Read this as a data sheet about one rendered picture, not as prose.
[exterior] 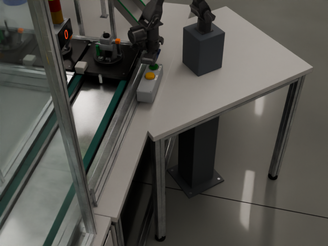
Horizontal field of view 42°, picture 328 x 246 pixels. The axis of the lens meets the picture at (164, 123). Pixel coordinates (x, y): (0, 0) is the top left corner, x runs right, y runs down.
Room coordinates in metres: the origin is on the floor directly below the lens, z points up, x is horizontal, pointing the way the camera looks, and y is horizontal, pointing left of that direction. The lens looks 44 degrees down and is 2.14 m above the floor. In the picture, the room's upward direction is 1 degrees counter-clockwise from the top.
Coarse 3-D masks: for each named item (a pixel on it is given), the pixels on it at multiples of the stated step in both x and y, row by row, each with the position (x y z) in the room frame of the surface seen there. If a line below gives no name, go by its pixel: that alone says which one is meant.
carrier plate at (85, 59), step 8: (88, 48) 1.72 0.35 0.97; (128, 48) 1.71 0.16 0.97; (88, 56) 1.65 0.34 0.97; (128, 56) 1.65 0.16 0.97; (136, 56) 1.65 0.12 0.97; (88, 64) 1.59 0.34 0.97; (96, 64) 1.59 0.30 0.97; (120, 64) 1.58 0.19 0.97; (128, 64) 1.58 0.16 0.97; (88, 72) 1.53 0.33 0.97; (96, 72) 1.53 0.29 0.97; (104, 72) 1.53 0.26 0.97; (112, 72) 1.53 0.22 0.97; (120, 72) 1.53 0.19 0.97; (128, 72) 1.53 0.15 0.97
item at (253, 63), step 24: (216, 24) 2.09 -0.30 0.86; (240, 24) 2.09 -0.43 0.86; (240, 48) 1.86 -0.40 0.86; (264, 48) 1.85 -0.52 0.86; (168, 72) 1.67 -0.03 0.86; (192, 72) 1.66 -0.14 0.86; (216, 72) 1.66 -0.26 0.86; (240, 72) 1.66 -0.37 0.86; (264, 72) 1.65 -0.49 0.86; (288, 72) 1.65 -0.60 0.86; (168, 96) 1.49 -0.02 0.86; (192, 96) 1.49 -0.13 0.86; (216, 96) 1.48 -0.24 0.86; (240, 96) 1.48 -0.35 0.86; (168, 120) 1.33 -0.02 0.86; (192, 120) 1.33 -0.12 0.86
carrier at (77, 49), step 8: (72, 40) 1.79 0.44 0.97; (80, 40) 1.79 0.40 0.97; (88, 40) 1.79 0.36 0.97; (64, 48) 1.68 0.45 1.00; (72, 48) 1.72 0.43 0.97; (80, 48) 1.72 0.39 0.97; (64, 56) 1.64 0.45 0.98; (72, 56) 1.65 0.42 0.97; (80, 56) 1.66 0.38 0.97; (64, 64) 1.59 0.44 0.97; (72, 64) 1.59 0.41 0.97
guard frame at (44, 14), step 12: (36, 0) 0.77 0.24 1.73; (48, 12) 0.79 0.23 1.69; (48, 24) 0.78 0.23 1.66; (48, 36) 0.77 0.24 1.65; (48, 48) 0.77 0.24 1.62; (48, 60) 0.77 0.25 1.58; (60, 60) 0.79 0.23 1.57; (60, 72) 0.78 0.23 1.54; (60, 84) 0.77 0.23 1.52; (60, 96) 0.77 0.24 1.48; (60, 108) 0.77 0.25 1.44; (72, 120) 0.79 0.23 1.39; (72, 132) 0.78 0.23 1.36; (72, 144) 0.77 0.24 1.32; (72, 156) 0.77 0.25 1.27; (84, 180) 0.78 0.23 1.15; (84, 192) 0.77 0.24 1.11; (84, 204) 0.77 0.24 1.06; (96, 228) 0.79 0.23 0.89
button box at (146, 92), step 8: (160, 64) 1.59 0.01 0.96; (144, 72) 1.54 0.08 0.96; (152, 72) 1.54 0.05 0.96; (160, 72) 1.55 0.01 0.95; (144, 80) 1.48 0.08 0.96; (152, 80) 1.48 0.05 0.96; (160, 80) 1.54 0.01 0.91; (144, 88) 1.42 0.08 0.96; (152, 88) 1.42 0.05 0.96; (144, 96) 1.40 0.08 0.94; (152, 96) 1.40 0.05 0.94
